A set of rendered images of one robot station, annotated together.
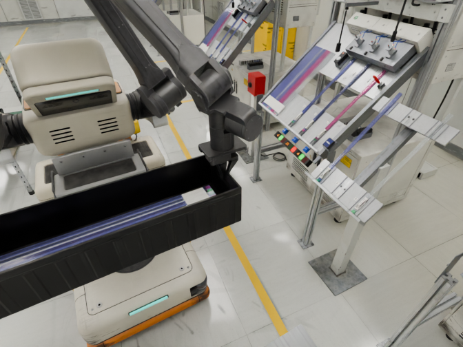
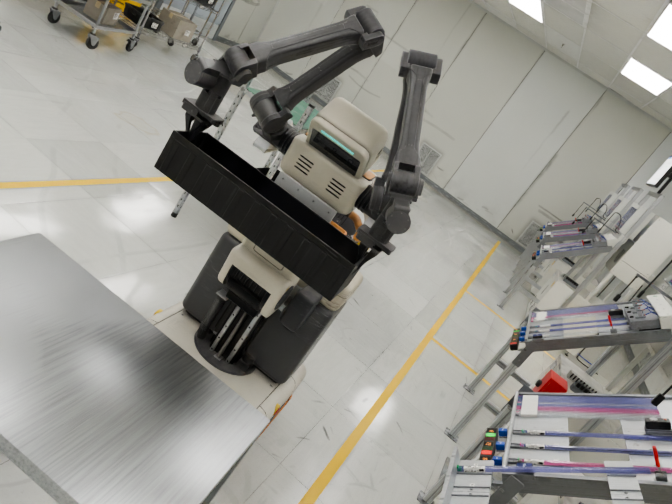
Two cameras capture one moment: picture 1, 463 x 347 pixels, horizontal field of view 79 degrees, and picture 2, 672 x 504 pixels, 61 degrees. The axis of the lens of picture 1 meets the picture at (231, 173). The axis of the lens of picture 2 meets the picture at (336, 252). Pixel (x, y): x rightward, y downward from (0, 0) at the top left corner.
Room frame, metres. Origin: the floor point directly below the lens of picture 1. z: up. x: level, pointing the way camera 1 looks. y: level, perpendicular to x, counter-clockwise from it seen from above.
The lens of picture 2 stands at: (-0.58, -0.72, 1.58)
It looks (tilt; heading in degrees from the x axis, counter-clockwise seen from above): 19 degrees down; 36
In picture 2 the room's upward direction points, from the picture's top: 35 degrees clockwise
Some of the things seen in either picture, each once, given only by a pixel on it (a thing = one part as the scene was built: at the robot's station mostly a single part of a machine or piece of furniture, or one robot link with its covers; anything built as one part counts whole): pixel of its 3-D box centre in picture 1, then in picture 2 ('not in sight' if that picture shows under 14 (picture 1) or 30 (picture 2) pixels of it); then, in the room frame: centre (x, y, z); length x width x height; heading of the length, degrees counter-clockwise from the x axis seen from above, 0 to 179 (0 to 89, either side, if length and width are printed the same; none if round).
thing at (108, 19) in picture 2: not in sight; (102, 11); (2.13, 5.36, 0.30); 0.30 x 0.23 x 0.18; 41
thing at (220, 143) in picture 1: (222, 138); (382, 231); (0.57, 0.02, 1.22); 0.10 x 0.07 x 0.07; 118
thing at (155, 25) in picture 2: not in sight; (143, 18); (2.87, 5.99, 0.29); 0.40 x 0.30 x 0.14; 23
